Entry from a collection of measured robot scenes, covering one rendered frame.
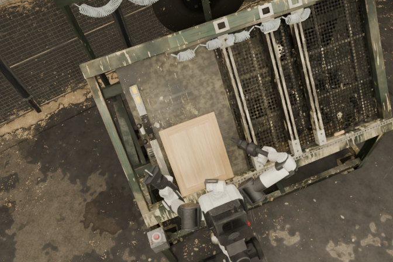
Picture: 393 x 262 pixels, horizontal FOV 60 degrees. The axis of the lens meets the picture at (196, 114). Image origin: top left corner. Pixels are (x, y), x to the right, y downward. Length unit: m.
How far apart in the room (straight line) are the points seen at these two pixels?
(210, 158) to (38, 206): 2.20
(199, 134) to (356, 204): 1.91
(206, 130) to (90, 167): 1.90
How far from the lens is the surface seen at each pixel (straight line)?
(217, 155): 2.65
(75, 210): 3.97
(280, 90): 2.63
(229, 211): 2.12
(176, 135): 2.53
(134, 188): 2.61
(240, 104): 2.53
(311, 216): 3.66
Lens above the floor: 3.41
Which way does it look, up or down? 55 degrees down
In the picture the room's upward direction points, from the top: 10 degrees counter-clockwise
